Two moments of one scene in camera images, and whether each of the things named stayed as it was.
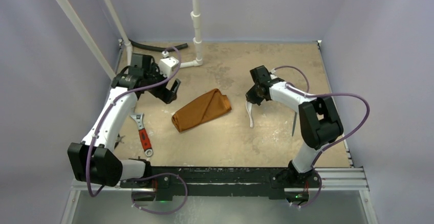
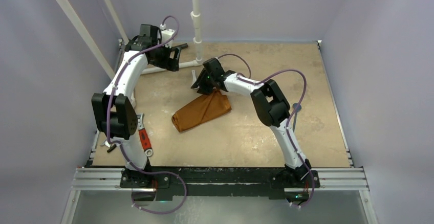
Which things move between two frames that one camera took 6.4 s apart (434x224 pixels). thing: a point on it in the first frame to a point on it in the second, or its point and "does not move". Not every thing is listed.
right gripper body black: [254, 93] to [206, 84]
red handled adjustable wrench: [144, 138] does not move
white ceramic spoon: [248, 106] to [194, 77]
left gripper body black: [160, 92] to [162, 57]
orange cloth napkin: [209, 106] does not move
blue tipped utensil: [294, 122] does not move
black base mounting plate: [219, 181] does not move
